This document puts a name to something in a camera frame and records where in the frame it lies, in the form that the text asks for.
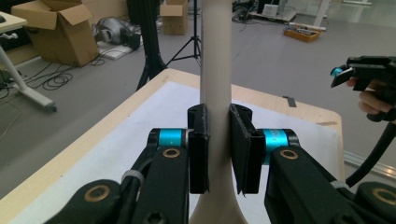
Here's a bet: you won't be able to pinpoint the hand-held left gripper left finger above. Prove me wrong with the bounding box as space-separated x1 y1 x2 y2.
187 104 210 194

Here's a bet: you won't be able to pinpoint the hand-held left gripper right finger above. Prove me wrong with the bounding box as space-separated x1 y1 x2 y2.
229 104 266 196

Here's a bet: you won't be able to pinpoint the beige slotted spoon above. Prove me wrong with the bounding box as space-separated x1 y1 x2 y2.
189 0 248 224

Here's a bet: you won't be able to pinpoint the black tape strip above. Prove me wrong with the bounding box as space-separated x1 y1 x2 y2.
282 95 297 108

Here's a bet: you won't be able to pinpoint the orange tray of tools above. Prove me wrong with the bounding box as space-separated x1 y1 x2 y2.
283 22 322 43

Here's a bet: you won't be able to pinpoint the white grid mat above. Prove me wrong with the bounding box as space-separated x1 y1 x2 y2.
8 81 341 224

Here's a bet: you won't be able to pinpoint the white flat board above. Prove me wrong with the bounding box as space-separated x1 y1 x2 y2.
97 41 135 61

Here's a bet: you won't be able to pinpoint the small open cardboard box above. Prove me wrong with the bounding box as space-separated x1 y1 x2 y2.
160 0 190 36

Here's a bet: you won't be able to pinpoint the grey rounded device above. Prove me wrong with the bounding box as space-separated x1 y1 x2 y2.
92 17 142 51

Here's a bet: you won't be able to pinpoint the large open cardboard box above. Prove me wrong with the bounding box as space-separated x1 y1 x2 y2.
10 0 100 68

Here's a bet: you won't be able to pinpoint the white standing desk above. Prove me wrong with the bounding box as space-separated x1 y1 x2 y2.
0 10 59 113

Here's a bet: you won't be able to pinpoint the thick black cable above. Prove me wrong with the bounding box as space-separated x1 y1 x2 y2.
345 120 396 189

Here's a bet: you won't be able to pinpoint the black camera tripod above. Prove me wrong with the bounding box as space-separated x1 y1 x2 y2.
166 0 204 67

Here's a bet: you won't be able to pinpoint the black floor cables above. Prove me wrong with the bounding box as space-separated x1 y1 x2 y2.
23 61 75 91

